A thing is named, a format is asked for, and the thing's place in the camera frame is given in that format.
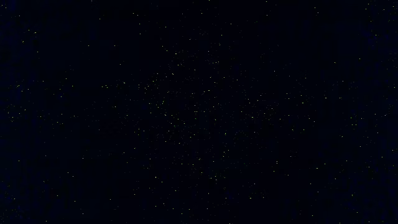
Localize black leggings with red waistband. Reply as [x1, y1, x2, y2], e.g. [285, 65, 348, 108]
[1, 1, 397, 223]

